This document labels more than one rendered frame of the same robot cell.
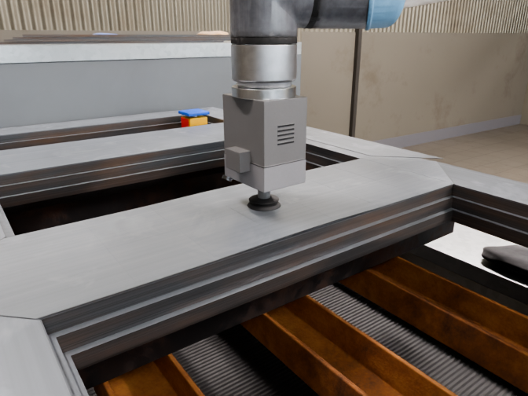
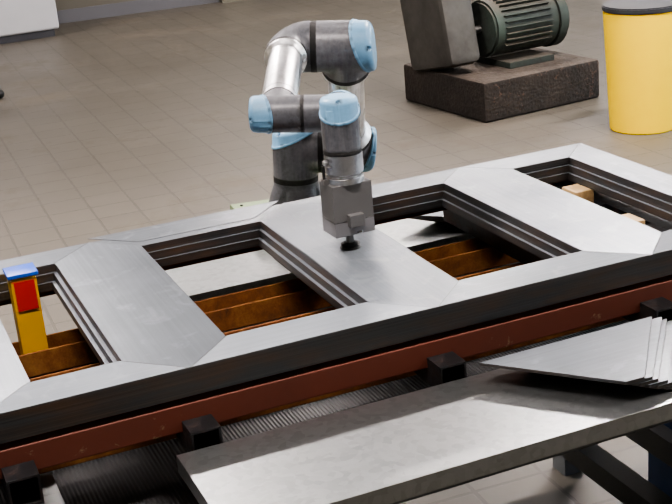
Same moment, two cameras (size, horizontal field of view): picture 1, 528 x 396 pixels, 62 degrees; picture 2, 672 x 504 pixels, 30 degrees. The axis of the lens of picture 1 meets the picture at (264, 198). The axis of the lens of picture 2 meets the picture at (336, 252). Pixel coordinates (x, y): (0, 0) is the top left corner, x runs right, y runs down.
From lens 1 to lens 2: 2.36 m
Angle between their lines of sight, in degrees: 70
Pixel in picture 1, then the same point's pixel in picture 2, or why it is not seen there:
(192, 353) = (300, 417)
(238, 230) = (386, 252)
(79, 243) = (385, 284)
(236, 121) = (346, 199)
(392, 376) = not seen: hidden behind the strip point
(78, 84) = not seen: outside the picture
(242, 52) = (355, 159)
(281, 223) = (381, 243)
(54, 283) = (429, 282)
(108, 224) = (359, 281)
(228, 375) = (332, 403)
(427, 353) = not seen: hidden behind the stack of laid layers
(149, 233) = (379, 270)
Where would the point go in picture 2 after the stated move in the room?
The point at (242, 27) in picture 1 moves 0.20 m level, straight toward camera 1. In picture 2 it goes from (354, 146) to (459, 142)
